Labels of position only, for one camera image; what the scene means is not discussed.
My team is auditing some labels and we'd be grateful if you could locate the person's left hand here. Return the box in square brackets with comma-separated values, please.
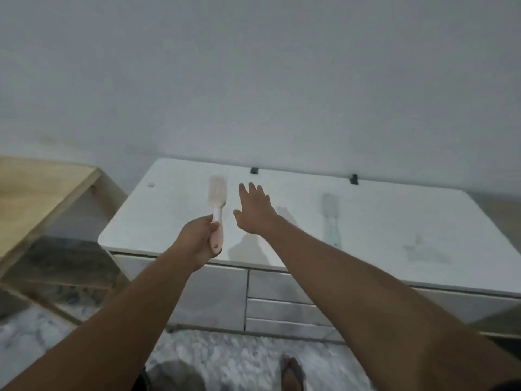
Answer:
[173, 214, 223, 273]

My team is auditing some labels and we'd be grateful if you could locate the person's right hand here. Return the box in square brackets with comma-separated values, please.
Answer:
[233, 182, 282, 236]

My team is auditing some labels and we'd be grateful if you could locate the white pink-handled brush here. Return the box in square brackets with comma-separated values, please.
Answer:
[208, 176, 228, 257]

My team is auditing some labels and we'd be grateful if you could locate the person's right forearm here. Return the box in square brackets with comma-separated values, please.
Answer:
[258, 216, 521, 391]

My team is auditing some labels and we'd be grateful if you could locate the person's left forearm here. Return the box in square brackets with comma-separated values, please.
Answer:
[0, 245, 201, 391]

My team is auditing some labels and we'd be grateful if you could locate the white cabinet door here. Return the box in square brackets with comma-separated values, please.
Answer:
[112, 254, 249, 332]
[412, 286, 521, 327]

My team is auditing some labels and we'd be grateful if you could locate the white cabinet drawer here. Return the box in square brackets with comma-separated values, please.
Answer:
[245, 317, 346, 343]
[247, 269, 315, 305]
[246, 297, 333, 327]

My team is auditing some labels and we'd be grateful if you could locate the white cabinet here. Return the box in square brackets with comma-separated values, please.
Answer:
[98, 158, 521, 343]

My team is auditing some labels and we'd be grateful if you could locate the brown sandal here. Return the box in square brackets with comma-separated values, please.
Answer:
[279, 354, 305, 391]

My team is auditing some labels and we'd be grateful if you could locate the wooden table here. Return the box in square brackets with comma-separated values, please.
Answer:
[0, 155, 130, 327]

